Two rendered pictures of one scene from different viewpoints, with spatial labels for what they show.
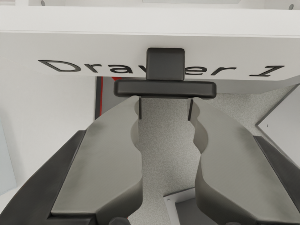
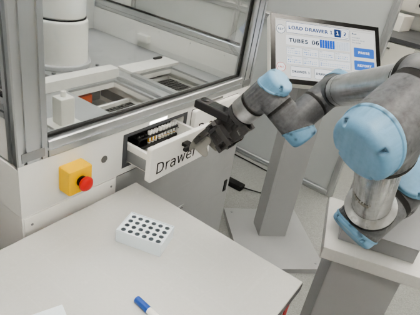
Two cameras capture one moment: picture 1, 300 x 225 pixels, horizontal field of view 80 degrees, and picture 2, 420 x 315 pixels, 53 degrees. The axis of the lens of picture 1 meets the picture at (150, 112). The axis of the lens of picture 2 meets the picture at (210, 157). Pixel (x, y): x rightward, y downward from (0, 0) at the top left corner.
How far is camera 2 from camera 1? 118 cm
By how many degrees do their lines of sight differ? 61
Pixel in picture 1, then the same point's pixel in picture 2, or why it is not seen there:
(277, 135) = not seen: hidden behind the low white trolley
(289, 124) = (257, 250)
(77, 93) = (154, 199)
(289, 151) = (282, 265)
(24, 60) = (154, 165)
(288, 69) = not seen: hidden behind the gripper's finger
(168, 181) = not seen: outside the picture
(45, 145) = (164, 219)
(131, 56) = (177, 149)
